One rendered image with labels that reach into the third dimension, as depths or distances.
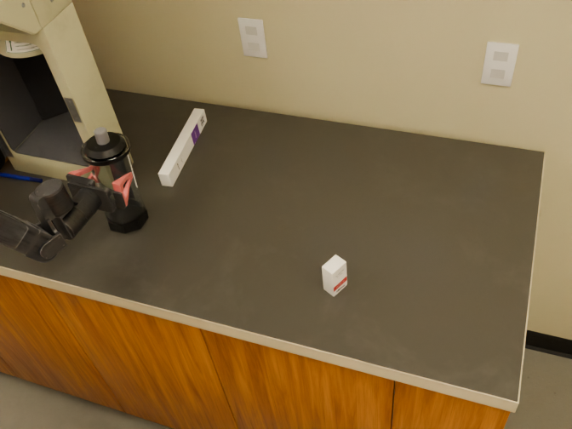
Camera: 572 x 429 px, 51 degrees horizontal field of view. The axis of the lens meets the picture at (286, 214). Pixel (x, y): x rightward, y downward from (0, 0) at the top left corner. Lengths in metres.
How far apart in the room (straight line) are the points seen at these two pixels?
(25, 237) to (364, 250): 0.71
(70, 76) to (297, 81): 0.61
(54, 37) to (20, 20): 0.10
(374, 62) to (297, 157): 0.31
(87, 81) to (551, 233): 1.34
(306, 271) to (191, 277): 0.26
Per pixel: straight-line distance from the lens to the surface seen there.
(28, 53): 1.51
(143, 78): 1.96
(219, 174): 1.60
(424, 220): 1.44
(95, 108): 1.54
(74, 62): 1.47
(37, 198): 1.29
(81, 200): 1.36
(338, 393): 1.45
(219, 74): 1.80
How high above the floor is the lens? 2.01
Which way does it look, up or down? 47 degrees down
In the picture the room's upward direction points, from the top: 8 degrees counter-clockwise
